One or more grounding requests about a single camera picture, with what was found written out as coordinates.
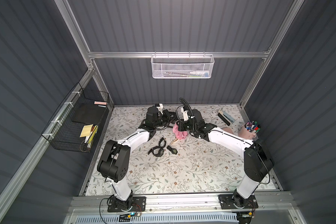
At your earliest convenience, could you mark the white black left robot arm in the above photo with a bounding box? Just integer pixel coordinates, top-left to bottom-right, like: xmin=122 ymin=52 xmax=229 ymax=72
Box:
xmin=97 ymin=104 xmax=177 ymax=211

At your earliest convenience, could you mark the pink cloth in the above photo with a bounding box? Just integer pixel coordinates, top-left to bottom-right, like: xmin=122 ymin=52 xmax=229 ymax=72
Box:
xmin=172 ymin=124 xmax=188 ymax=140

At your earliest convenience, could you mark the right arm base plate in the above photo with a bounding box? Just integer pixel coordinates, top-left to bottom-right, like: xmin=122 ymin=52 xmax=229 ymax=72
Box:
xmin=218 ymin=194 xmax=259 ymax=210

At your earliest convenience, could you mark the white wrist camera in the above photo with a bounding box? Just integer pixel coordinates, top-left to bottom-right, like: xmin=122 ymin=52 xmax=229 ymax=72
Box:
xmin=181 ymin=106 xmax=189 ymax=121
xmin=155 ymin=103 xmax=163 ymax=114

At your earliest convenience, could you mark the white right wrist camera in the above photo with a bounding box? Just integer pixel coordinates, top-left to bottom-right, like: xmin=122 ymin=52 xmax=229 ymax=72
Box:
xmin=181 ymin=106 xmax=189 ymax=121

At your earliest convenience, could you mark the black notebook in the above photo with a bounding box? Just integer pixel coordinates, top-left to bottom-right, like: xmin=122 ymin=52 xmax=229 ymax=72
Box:
xmin=71 ymin=103 xmax=106 ymax=125

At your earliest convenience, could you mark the pink pen cup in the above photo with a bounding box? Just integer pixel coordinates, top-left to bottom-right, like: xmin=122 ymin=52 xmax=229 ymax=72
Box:
xmin=238 ymin=126 xmax=256 ymax=140

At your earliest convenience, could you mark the green dial watch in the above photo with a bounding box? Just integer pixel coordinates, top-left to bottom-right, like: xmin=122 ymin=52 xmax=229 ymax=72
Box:
xmin=167 ymin=146 xmax=178 ymax=155

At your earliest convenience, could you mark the white wire basket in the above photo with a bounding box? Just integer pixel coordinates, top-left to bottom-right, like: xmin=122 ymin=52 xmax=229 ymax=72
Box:
xmin=151 ymin=54 xmax=215 ymax=79

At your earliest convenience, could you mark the black wire basket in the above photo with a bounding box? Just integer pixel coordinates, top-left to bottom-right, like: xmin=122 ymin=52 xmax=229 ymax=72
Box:
xmin=42 ymin=84 xmax=110 ymax=153

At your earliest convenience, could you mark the pink case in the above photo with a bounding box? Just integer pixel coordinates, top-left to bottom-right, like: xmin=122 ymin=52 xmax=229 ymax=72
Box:
xmin=222 ymin=127 xmax=234 ymax=134

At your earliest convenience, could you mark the yellow sticky note pad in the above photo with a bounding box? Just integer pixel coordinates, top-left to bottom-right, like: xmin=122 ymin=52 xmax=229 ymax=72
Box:
xmin=80 ymin=124 xmax=95 ymax=138

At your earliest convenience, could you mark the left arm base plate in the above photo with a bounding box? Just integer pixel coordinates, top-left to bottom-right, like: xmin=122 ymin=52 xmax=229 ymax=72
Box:
xmin=107 ymin=196 xmax=147 ymax=212

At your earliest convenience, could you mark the coloured markers bunch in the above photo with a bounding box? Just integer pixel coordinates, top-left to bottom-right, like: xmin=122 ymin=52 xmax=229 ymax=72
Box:
xmin=244 ymin=121 xmax=261 ymax=133

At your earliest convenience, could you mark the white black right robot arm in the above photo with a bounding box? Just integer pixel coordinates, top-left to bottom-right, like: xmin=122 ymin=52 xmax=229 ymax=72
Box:
xmin=177 ymin=106 xmax=274 ymax=209

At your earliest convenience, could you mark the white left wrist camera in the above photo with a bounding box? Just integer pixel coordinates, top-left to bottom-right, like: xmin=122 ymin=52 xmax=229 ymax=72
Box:
xmin=155 ymin=103 xmax=163 ymax=114

